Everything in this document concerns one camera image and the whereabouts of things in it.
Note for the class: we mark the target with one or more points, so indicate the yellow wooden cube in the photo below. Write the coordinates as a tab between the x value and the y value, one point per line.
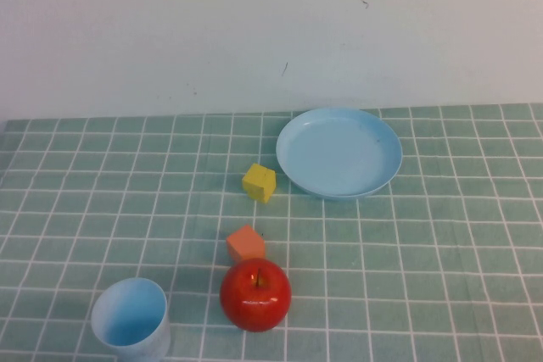
259	182

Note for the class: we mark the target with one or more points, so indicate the light blue plastic cup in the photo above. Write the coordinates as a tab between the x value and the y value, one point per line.
127	319

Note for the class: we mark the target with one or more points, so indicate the red apple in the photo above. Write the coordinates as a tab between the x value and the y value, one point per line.
255	296

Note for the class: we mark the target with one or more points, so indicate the green checkered tablecloth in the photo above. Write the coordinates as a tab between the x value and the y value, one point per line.
382	252

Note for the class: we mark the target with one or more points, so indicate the light blue plastic plate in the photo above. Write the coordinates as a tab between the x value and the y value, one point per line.
339	154

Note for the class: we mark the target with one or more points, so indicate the orange wooden cube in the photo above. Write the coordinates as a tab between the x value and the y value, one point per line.
245	244

